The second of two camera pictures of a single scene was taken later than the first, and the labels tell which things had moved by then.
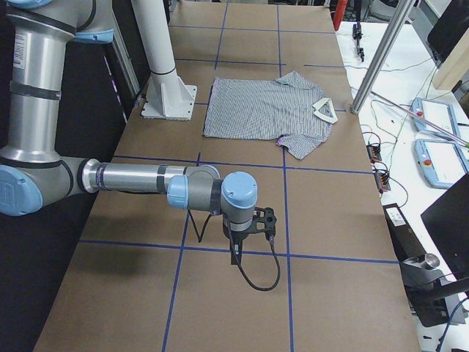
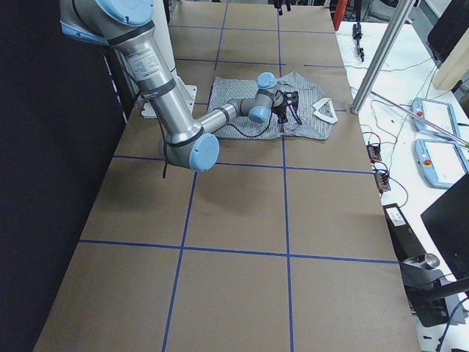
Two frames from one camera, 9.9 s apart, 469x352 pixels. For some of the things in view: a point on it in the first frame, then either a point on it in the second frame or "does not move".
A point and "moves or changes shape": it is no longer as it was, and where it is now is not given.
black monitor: [447, 221] does not move
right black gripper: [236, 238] to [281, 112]
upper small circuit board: [374, 152] does not move
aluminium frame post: [401, 14] does not move
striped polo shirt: [292, 108] moves or changes shape
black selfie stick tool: [357, 34] does not move
